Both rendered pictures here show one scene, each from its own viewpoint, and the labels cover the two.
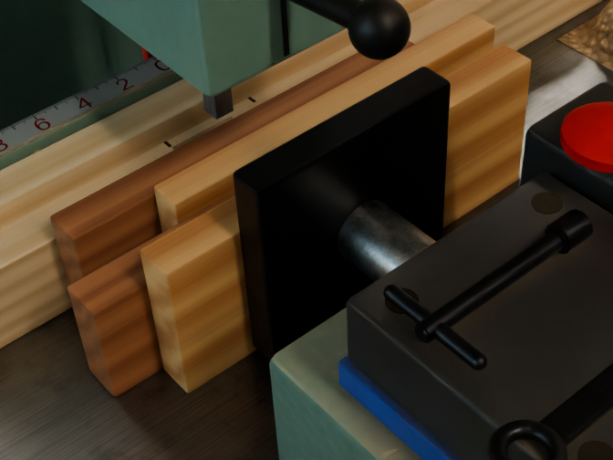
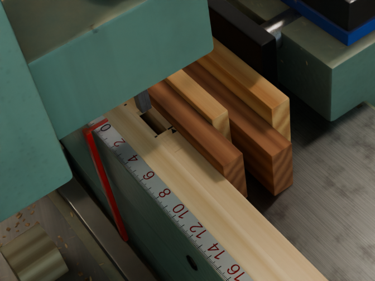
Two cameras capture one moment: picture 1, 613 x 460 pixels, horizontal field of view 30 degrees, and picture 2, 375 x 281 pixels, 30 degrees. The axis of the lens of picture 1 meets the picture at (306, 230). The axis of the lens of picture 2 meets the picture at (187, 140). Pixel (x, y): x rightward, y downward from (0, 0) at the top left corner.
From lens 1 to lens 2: 0.50 m
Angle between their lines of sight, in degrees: 53
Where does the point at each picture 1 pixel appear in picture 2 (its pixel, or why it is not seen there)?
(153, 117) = (144, 134)
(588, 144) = not seen: outside the picture
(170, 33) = (190, 43)
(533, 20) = not seen: hidden behind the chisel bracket
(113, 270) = (261, 139)
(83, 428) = (312, 194)
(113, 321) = (286, 145)
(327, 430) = (363, 57)
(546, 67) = not seen: hidden behind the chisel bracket
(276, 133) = (178, 76)
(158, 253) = (274, 101)
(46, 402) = (295, 212)
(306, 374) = (342, 56)
